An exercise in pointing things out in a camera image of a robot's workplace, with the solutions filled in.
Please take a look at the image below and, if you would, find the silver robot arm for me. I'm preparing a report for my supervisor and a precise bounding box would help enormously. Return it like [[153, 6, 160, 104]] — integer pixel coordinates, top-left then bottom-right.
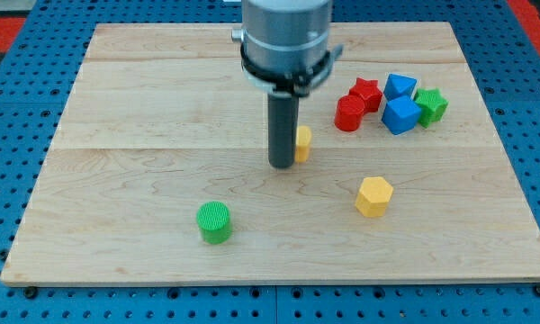
[[231, 0, 344, 98]]

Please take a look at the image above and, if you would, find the yellow heart block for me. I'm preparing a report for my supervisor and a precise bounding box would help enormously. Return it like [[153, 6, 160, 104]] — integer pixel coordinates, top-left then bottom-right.
[[294, 125, 312, 163]]

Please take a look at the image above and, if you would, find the yellow hexagon block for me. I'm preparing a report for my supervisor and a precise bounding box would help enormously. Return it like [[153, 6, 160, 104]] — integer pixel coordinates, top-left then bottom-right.
[[355, 176, 393, 218]]

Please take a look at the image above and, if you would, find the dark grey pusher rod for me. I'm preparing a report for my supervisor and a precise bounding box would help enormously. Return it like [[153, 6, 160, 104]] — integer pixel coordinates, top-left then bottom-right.
[[267, 95, 299, 169]]

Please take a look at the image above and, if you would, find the green cylinder block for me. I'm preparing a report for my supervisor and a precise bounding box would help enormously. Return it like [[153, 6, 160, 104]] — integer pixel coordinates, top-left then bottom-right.
[[196, 201, 232, 245]]

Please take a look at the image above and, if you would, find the red cylinder block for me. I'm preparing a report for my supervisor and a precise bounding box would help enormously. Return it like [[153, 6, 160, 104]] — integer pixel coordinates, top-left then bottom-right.
[[334, 94, 365, 131]]

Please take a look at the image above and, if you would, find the wooden board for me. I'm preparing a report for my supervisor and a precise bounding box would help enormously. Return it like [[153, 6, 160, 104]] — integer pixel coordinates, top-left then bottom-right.
[[0, 22, 540, 287]]

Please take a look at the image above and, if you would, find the red star block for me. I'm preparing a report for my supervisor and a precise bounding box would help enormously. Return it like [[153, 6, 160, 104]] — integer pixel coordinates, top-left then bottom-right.
[[348, 77, 383, 113]]

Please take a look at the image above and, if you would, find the blue cube block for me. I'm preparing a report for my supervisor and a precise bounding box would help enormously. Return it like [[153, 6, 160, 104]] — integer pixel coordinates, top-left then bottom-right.
[[382, 95, 422, 135]]

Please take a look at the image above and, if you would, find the blue triangle block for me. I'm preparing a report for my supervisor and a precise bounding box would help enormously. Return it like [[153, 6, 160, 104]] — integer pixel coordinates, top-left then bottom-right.
[[383, 74, 418, 101]]

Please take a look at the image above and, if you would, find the green star block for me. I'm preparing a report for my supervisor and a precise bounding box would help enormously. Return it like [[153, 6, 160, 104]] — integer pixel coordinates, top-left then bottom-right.
[[414, 88, 449, 128]]

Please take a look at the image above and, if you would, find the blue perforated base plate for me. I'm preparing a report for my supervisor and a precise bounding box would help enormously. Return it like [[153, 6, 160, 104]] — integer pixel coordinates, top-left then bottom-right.
[[0, 1, 540, 323]]

